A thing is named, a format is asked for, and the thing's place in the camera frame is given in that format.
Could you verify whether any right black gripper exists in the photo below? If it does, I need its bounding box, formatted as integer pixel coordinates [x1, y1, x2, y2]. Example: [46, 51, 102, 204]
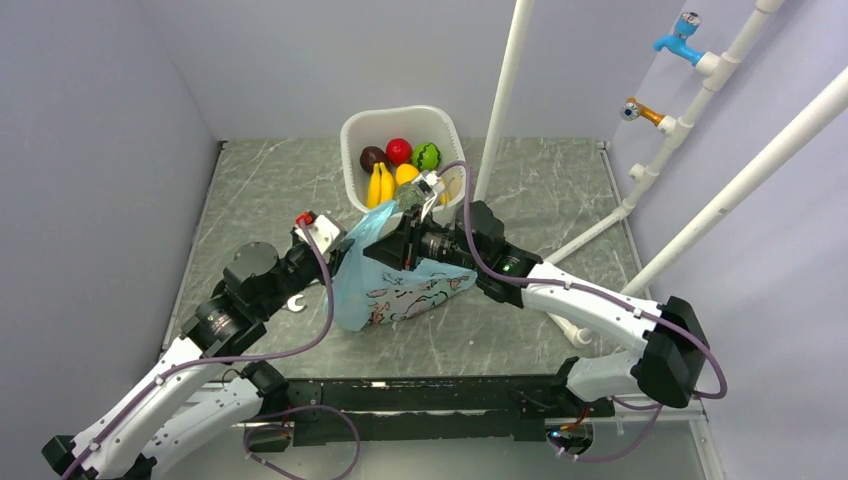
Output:
[363, 204, 484, 271]

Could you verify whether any light blue plastic bag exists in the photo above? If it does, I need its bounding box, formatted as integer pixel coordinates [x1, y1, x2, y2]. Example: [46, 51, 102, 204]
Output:
[325, 200, 477, 331]

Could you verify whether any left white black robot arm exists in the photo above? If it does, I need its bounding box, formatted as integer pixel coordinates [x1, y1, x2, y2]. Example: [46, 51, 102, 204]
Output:
[42, 215, 351, 479]

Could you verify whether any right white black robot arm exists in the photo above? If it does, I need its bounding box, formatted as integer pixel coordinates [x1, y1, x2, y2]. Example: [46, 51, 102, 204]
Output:
[364, 201, 708, 415]

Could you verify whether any grey green fake melon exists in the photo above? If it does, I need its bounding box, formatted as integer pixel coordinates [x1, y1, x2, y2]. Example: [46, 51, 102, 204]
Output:
[394, 182, 431, 211]

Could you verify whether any yellow fake banana bunch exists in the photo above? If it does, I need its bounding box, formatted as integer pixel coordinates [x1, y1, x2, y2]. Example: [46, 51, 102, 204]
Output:
[365, 162, 396, 209]

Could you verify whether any orange yellow fake mango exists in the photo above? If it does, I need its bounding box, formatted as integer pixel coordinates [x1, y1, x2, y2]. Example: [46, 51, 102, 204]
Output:
[394, 163, 420, 185]

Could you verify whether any green fake watermelon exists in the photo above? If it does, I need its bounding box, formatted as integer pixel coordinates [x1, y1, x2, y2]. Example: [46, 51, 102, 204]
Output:
[410, 142, 442, 171]

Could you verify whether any red fake apple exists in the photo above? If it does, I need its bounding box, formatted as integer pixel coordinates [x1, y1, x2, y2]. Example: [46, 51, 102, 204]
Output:
[385, 138, 413, 166]

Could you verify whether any dark brown fake fruit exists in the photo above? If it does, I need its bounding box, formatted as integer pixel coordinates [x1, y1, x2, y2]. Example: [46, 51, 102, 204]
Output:
[359, 146, 389, 175]

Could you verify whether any silver open end spanner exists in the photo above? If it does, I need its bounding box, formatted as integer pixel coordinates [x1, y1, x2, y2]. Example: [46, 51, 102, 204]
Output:
[285, 294, 306, 313]

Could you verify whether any white plastic basket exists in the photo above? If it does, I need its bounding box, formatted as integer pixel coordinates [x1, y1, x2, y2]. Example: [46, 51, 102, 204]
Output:
[340, 105, 465, 213]

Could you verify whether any orange brass tap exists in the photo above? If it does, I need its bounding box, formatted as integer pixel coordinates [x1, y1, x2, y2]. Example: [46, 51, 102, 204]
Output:
[620, 97, 665, 127]

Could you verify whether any blue plastic tap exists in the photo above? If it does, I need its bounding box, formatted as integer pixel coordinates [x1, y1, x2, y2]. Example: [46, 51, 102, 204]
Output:
[653, 12, 705, 67]

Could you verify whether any diagonal white pipe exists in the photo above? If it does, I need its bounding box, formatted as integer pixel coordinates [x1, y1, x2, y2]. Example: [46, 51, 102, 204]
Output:
[622, 70, 847, 295]

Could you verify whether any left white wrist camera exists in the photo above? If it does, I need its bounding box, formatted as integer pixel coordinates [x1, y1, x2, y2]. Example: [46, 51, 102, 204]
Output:
[293, 211, 347, 259]

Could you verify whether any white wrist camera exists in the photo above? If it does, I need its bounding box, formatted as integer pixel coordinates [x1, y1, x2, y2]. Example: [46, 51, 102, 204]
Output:
[411, 170, 447, 220]
[293, 211, 347, 259]

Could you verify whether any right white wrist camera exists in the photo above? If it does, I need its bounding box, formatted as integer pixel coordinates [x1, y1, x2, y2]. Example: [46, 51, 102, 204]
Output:
[411, 170, 447, 220]

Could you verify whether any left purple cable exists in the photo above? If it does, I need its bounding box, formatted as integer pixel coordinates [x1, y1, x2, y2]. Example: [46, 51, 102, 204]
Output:
[59, 218, 362, 480]

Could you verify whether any purple cable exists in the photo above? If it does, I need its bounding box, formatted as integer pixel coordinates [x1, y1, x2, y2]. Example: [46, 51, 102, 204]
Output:
[59, 218, 362, 480]
[437, 159, 729, 465]

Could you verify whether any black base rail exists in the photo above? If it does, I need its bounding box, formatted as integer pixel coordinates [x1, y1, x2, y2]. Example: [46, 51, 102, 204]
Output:
[244, 374, 615, 453]

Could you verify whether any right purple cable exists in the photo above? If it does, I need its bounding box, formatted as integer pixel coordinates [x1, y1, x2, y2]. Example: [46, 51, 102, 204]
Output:
[437, 159, 729, 465]

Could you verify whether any white pvc pipe frame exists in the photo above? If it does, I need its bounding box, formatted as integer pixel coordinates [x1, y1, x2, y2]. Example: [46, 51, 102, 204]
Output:
[465, 0, 786, 350]

